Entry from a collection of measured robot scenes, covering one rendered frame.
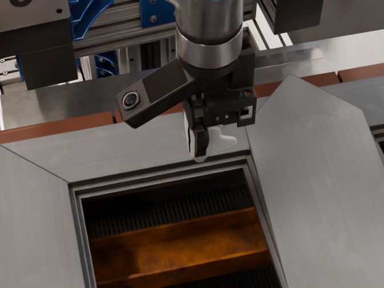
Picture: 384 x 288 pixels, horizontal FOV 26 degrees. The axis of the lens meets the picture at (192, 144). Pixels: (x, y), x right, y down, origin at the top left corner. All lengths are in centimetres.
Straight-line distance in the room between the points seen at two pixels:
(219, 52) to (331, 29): 168
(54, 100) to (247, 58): 60
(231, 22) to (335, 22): 172
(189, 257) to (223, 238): 6
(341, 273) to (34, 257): 40
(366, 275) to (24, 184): 48
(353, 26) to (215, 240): 141
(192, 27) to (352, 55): 72
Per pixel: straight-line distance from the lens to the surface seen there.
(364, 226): 115
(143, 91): 100
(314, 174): 118
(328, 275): 110
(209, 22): 89
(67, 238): 113
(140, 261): 129
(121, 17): 151
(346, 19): 262
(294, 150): 120
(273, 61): 154
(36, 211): 116
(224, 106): 100
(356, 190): 118
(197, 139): 102
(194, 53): 92
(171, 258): 129
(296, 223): 114
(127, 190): 119
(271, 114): 124
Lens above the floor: 181
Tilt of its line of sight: 53 degrees down
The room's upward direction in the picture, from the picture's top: straight up
